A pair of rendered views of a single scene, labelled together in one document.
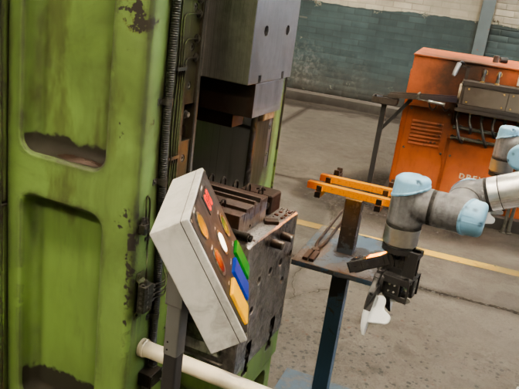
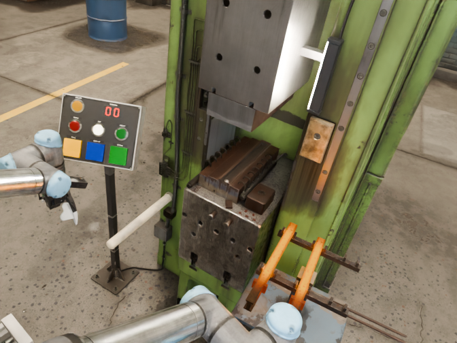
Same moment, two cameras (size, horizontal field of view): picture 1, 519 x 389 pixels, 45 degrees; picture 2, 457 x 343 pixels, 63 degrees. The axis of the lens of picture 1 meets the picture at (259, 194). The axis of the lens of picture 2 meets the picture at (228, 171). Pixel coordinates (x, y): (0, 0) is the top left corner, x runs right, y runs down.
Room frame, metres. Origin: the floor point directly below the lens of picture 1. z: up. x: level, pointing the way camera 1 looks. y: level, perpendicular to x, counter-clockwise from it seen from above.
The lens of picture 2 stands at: (1.87, -1.24, 1.96)
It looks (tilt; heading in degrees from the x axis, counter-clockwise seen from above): 36 degrees down; 92
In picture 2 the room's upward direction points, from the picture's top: 10 degrees clockwise
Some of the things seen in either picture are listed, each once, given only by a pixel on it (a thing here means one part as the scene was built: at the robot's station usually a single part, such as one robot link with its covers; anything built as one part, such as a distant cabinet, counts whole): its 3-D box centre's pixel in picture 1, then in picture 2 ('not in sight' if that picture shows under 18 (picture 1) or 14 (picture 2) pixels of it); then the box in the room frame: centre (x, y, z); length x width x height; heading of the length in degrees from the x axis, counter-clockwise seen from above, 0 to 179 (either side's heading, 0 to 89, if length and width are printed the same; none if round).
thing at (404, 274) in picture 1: (397, 270); (54, 187); (1.26, -0.32, 1.07); 0.09 x 0.08 x 0.12; 59
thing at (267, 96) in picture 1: (205, 84); (254, 94); (1.88, 0.20, 1.32); 0.42 x 0.20 x 0.10; 68
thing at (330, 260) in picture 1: (345, 252); (292, 310); (2.18, -0.35, 0.71); 0.40 x 0.30 x 0.02; 161
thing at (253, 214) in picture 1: (193, 197); (241, 165); (1.88, 0.20, 0.96); 0.42 x 0.20 x 0.09; 68
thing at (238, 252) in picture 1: (239, 260); (118, 155); (1.35, 0.03, 1.01); 0.07 x 0.05 x 0.07; 3
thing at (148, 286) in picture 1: (145, 295); (165, 169); (1.50, 0.27, 0.80); 0.06 x 0.03 x 0.14; 158
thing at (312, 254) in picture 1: (328, 232); (329, 303); (2.33, -0.29, 0.73); 0.60 x 0.04 x 0.01; 162
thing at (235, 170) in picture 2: (198, 185); (247, 160); (1.90, 0.20, 0.99); 0.42 x 0.05 x 0.01; 68
